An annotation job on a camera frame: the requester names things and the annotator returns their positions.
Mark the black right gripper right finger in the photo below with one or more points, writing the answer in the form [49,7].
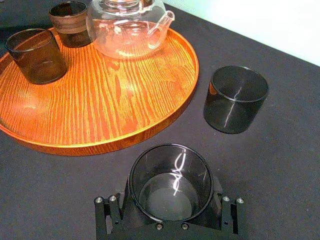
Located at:
[237,217]

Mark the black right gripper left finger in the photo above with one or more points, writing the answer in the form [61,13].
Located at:
[101,217]

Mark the dark smoky glass tumbler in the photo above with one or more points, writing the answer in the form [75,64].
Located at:
[172,197]
[232,110]
[37,62]

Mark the round orange wooden tray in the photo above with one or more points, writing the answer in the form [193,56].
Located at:
[100,100]

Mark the black table cloth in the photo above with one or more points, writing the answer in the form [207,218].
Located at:
[275,162]

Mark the clear glass teapot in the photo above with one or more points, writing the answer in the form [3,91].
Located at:
[125,35]

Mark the brown banded ceramic cup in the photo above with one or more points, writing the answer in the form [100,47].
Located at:
[70,27]

